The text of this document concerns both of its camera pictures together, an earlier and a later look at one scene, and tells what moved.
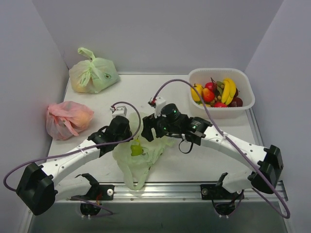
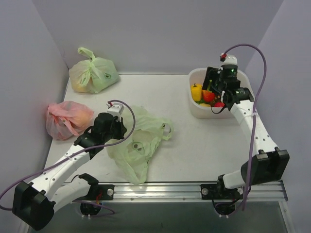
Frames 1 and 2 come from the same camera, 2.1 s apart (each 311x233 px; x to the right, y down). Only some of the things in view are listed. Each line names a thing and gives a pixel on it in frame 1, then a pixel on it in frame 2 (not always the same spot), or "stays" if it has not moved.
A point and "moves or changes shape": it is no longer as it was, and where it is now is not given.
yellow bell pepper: x=199 y=88 stays
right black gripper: x=148 y=126 to x=212 y=77
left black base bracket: x=96 y=191 stays
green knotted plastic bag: x=94 y=75 stays
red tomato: x=220 y=105 stays
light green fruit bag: x=137 y=157 moves or changes shape
